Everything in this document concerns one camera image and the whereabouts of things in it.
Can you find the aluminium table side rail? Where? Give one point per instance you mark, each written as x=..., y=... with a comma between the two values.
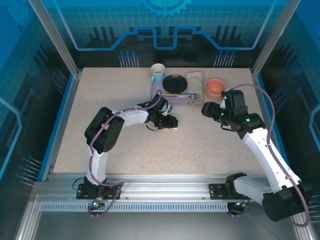
x=261, y=100
x=62, y=125

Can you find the left connector with green light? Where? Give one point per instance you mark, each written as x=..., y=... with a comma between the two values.
x=96, y=203

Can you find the grey metal shelf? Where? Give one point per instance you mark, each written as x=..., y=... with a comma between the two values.
x=160, y=227

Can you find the orange ceramic cup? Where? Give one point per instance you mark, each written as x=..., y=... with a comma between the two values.
x=215, y=87

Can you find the black round plate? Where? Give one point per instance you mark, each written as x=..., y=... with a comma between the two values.
x=173, y=83

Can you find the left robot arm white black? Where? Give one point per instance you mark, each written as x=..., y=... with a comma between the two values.
x=105, y=130

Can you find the aluminium frame post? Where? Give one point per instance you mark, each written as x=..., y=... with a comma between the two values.
x=56, y=37
x=271, y=37

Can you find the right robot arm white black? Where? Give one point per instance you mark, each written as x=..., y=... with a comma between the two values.
x=265, y=155

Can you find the beige folded cloth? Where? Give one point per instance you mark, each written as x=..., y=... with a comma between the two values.
x=195, y=82

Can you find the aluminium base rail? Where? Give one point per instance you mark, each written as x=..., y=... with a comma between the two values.
x=162, y=187

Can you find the right connector with green light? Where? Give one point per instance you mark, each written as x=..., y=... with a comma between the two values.
x=241, y=204

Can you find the light blue mug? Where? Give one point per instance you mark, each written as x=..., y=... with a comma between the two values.
x=160, y=76

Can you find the lavender plastic tray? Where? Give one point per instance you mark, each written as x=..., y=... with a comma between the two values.
x=156, y=91

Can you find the connector with green light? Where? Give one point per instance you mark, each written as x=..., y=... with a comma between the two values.
x=96, y=203
x=241, y=204

